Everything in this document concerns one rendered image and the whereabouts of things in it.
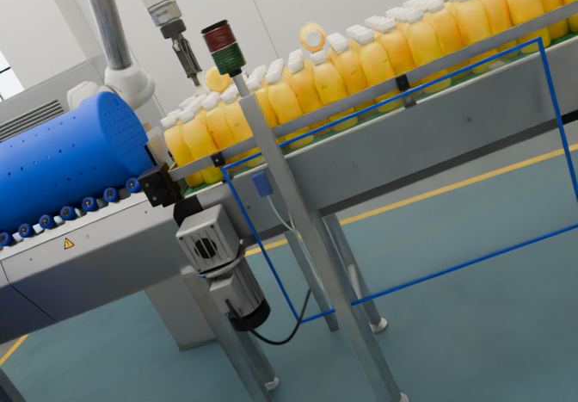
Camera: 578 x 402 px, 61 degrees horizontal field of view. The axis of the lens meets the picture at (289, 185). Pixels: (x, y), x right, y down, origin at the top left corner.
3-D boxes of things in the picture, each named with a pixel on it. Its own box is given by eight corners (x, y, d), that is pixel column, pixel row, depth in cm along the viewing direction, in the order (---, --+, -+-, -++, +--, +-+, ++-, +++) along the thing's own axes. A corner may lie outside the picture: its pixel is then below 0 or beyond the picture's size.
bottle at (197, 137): (228, 170, 138) (198, 109, 132) (231, 175, 131) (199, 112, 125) (205, 181, 137) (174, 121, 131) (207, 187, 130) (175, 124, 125)
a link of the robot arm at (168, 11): (143, 10, 142) (153, 30, 144) (170, -3, 141) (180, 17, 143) (151, 10, 151) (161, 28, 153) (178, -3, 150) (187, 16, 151)
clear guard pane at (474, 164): (300, 319, 137) (224, 170, 122) (581, 221, 125) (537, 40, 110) (300, 321, 137) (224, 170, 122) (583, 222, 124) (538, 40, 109)
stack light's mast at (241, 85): (234, 98, 110) (202, 30, 105) (260, 87, 109) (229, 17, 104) (230, 103, 104) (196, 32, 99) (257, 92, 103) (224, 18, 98)
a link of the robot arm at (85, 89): (82, 142, 214) (52, 97, 207) (115, 123, 225) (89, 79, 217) (95, 138, 202) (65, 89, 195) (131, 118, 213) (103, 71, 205)
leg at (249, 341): (266, 381, 191) (193, 250, 171) (279, 377, 190) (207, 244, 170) (265, 392, 185) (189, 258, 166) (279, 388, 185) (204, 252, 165)
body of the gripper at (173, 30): (162, 27, 152) (176, 55, 155) (155, 28, 144) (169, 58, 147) (184, 16, 151) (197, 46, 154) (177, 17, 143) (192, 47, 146)
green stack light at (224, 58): (222, 73, 108) (212, 52, 106) (249, 61, 107) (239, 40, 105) (218, 77, 102) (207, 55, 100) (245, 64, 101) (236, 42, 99)
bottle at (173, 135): (215, 173, 140) (185, 114, 134) (205, 184, 134) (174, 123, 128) (195, 180, 143) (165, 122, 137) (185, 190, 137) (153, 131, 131)
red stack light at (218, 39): (212, 52, 106) (204, 34, 105) (239, 40, 105) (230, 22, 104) (207, 54, 100) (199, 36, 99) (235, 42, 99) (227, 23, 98)
